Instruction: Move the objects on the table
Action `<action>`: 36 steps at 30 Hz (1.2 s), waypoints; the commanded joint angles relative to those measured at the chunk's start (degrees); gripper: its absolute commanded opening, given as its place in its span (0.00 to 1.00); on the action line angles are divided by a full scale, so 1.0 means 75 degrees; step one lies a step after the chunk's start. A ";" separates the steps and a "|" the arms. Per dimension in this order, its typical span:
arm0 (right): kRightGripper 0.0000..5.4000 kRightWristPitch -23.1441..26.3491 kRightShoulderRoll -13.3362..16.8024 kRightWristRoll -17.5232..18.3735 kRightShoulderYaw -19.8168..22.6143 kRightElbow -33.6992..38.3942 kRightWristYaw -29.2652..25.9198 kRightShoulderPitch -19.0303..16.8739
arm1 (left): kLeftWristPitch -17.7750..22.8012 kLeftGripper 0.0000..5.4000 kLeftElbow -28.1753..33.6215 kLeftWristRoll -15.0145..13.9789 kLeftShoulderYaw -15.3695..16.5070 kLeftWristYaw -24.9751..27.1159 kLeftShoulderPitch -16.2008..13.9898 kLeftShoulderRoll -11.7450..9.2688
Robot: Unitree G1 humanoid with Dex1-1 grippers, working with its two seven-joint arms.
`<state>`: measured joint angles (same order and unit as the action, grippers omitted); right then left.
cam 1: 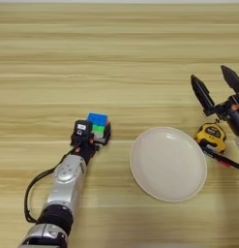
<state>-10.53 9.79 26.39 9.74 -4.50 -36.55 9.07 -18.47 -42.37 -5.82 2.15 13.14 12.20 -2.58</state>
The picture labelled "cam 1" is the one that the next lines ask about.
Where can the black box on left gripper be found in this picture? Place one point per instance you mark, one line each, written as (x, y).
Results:
(82, 129)

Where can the white round plate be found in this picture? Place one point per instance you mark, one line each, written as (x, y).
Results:
(167, 164)

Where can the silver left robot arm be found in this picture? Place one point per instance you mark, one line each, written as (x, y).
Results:
(66, 184)

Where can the red pen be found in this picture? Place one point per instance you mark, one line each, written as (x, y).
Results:
(232, 163)

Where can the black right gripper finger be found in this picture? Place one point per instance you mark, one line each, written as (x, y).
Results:
(233, 80)
(201, 93)

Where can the multicolour puzzle cube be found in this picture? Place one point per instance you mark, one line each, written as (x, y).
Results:
(97, 119)

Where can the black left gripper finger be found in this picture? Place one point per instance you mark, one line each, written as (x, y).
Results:
(107, 132)

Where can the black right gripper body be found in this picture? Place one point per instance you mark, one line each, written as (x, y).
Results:
(233, 113)

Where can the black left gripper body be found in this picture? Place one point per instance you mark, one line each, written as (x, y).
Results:
(85, 150)

